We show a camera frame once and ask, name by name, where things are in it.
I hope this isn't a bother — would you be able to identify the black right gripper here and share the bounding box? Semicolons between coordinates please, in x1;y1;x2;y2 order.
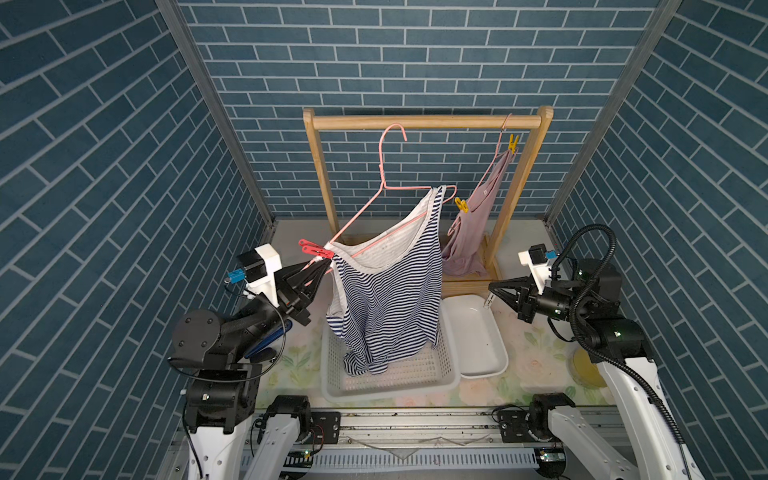
488;277;583;325

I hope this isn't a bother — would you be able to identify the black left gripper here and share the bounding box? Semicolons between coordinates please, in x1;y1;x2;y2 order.
228;258;330;363

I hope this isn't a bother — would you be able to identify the red clothespin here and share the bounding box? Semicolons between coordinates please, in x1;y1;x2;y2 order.
298;239;335;259

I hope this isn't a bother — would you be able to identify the blue white striped tank top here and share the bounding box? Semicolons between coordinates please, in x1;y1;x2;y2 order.
325;186;446;376

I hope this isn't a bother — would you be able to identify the pink wire hanger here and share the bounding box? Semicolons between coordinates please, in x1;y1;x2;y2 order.
299;123;458;271

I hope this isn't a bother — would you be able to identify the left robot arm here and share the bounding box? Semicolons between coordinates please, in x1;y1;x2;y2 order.
167;254;341;479

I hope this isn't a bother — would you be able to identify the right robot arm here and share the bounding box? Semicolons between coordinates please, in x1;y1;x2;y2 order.
489;224;704;479

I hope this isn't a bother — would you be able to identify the pink tank top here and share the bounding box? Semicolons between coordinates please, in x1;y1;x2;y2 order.
442;150;514;276

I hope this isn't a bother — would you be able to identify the pink hanger with pink top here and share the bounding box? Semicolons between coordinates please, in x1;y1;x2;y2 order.
446;113;516;238

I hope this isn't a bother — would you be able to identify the blue stapler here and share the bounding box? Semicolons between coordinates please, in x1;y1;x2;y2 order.
245;326;284;359

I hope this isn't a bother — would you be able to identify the white plastic tray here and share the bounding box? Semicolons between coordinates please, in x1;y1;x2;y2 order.
442;295;509;379

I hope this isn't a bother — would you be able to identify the yellow cup with pens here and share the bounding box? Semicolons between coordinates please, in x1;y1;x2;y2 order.
567;347;607;389

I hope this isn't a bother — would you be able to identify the yellow clothespin lower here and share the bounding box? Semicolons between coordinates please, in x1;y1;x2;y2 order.
454;197;469;213

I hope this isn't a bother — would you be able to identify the yellow clothespin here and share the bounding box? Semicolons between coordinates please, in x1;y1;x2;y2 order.
454;197;469;213
508;135;521;153

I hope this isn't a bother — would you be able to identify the white plastic basket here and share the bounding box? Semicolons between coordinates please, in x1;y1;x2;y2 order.
321;302;460;403

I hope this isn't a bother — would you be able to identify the yellow clothespin upper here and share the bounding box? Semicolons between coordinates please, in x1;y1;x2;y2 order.
508;135;521;153

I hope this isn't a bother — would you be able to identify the wooden clothes rack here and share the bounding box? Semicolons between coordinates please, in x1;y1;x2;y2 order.
302;105;555;298

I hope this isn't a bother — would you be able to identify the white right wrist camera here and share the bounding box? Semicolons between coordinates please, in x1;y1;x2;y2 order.
518;244;558;294

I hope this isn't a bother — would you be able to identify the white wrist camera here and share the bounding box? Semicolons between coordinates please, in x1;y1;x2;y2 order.
223;243;282;305
518;244;558;294

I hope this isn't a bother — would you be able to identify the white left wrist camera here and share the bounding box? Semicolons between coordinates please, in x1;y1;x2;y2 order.
223;243;282;305

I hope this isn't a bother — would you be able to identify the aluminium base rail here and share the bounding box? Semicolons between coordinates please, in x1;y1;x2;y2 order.
283;407;577;478

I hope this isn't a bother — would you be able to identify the aluminium corner post left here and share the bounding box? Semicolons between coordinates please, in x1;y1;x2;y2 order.
156;0;275;234

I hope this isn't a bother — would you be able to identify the aluminium corner post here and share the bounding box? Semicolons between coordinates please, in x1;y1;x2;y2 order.
543;0;682;232
156;0;275;234

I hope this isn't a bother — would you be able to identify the aluminium corner post right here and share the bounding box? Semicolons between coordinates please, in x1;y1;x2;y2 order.
543;0;682;232

